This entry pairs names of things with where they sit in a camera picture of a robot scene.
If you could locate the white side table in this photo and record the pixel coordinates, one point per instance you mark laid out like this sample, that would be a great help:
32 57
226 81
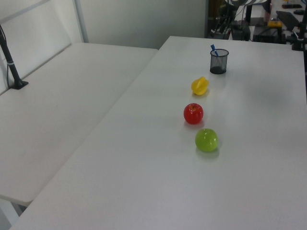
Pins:
60 107

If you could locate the black keyboard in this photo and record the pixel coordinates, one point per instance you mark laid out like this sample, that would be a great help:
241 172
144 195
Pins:
286 19

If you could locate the yellow device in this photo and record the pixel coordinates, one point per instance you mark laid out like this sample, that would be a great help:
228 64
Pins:
274 23

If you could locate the green apple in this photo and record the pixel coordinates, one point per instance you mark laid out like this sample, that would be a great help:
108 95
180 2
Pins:
206 140

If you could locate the black monitor stand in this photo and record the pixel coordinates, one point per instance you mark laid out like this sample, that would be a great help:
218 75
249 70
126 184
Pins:
249 16

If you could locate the black pole with base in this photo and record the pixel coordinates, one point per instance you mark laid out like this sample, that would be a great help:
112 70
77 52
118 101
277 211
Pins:
12 67

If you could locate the black mesh pen cup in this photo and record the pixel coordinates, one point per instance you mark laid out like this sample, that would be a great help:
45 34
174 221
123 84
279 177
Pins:
218 64

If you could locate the blue white marker pen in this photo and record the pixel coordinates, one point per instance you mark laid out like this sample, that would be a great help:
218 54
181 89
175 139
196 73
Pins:
213 49

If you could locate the yellow star fruit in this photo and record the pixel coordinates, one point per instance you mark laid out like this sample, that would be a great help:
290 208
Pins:
199 86

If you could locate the red apple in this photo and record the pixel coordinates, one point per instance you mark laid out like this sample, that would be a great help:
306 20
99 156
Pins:
193 114

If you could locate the black clamp stand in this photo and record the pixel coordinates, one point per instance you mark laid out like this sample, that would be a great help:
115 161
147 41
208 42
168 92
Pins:
299 42

